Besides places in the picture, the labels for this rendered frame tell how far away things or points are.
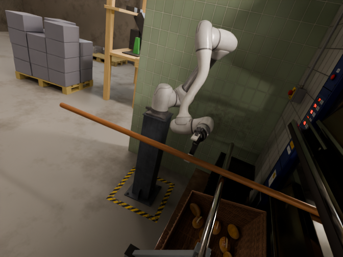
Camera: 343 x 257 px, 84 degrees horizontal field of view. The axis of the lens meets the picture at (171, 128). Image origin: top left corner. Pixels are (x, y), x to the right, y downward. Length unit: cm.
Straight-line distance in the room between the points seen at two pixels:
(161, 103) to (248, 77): 88
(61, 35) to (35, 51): 76
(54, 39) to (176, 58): 283
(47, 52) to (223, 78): 355
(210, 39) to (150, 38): 108
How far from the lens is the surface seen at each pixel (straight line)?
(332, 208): 60
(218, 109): 209
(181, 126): 124
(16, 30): 508
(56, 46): 443
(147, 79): 231
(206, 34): 128
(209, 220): 73
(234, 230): 147
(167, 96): 159
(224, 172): 90
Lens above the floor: 172
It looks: 28 degrees down
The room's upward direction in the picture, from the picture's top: 14 degrees clockwise
